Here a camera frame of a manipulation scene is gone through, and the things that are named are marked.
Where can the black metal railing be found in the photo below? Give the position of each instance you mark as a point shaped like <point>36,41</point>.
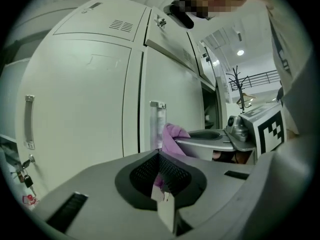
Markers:
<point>260,77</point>

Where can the black head-mounted camera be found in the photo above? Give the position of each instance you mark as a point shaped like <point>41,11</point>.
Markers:
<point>183,17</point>

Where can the black coat rack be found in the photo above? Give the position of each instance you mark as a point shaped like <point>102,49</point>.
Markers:
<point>236,84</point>

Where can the purple cloth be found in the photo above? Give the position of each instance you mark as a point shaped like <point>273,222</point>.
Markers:
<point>172,139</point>

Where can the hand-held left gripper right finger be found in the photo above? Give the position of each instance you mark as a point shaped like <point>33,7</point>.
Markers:
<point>215,184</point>

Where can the white cabinet door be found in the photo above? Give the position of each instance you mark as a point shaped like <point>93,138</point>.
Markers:
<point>175,91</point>

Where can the key bunch with padlock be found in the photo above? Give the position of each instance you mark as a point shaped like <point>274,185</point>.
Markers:
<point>26,177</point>

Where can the small white round object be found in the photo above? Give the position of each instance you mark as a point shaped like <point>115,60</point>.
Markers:
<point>207,117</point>

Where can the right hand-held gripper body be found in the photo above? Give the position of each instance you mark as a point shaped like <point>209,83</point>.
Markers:
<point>271,131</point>

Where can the cream t-shirt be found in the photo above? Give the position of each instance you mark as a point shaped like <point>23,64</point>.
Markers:
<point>287,34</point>

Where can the plastic-wrapped panel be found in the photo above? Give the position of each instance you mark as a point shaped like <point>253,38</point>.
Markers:
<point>223,89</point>

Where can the person's right forearm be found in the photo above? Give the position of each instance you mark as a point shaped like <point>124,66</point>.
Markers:
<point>291,134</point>

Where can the white board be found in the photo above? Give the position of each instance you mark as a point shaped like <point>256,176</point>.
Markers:
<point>12,96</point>

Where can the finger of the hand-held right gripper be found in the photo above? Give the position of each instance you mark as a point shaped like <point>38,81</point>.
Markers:
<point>200,147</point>
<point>222,135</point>

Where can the round ceiling light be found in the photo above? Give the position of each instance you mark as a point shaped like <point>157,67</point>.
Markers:
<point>240,52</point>

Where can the wooden clothes hanger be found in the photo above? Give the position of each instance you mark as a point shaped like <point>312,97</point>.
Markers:
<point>247,97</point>

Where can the white metal locker cabinet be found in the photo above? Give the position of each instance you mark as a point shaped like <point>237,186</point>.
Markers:
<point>75,84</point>

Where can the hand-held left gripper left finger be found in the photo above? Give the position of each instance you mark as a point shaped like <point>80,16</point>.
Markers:
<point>100,196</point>

